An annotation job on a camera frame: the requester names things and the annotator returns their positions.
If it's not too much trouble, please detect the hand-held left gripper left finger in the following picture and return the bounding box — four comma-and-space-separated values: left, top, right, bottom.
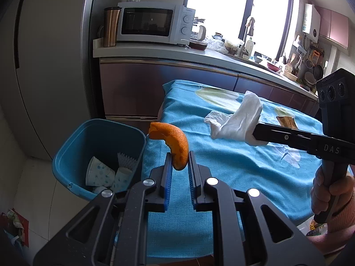
33, 153, 174, 266

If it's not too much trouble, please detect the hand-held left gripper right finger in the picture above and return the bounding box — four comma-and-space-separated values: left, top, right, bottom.
188, 151, 325, 266

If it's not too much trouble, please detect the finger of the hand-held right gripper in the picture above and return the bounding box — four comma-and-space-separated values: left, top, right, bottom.
254, 123, 312, 142
250, 133, 310, 152

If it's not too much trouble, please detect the white tissue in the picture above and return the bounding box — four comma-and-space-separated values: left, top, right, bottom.
204, 91, 268, 147

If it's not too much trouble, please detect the white dotted paper cup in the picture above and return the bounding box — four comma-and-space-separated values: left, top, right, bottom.
85, 156, 115, 187
111, 167, 134, 193

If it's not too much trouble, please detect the orange peel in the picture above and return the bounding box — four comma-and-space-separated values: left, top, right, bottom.
149, 122, 189, 171

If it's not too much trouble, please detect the blue plastic trash bin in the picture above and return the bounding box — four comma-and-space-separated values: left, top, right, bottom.
52, 119, 147, 202

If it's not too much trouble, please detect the person's right hand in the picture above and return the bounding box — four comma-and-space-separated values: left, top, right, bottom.
311, 169, 355, 215

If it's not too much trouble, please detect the gold foil wrapper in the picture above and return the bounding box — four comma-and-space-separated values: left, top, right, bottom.
276, 115, 299, 130

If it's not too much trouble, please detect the blue floral tablecloth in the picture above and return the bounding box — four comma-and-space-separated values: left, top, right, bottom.
141, 80, 330, 257

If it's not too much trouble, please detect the white soap bottle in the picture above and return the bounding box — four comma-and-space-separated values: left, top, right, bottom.
244, 37, 255, 60

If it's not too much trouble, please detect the white water heater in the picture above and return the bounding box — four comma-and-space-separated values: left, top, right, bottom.
302, 3, 321, 43

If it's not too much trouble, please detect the kitchen counter with cabinets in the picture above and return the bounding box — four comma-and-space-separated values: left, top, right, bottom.
93, 37, 319, 129

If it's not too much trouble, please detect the clear plastic bag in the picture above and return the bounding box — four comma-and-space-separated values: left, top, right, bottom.
207, 35, 226, 53

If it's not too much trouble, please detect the dark red food container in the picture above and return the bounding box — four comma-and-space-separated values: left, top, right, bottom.
189, 40, 208, 51

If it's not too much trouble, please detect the glass kettle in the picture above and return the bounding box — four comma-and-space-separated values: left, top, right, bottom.
191, 18, 207, 42

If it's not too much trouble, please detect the kitchen window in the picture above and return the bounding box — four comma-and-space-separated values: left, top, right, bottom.
186, 0, 294, 59

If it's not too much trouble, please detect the red green package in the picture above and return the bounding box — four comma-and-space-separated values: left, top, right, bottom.
0, 208, 30, 248

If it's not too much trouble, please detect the white microwave oven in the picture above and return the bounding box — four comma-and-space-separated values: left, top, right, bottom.
116, 1, 196, 45

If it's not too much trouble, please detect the grey refrigerator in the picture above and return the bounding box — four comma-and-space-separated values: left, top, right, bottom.
0, 0, 100, 161

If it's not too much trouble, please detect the copper travel tumbler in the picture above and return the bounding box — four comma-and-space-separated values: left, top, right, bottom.
103, 7, 122, 47

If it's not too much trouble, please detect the wall utensil rack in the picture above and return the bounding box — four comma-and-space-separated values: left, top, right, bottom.
291, 35, 325, 86

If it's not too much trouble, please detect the pink wall cabinet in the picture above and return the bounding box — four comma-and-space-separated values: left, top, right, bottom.
316, 6, 350, 49

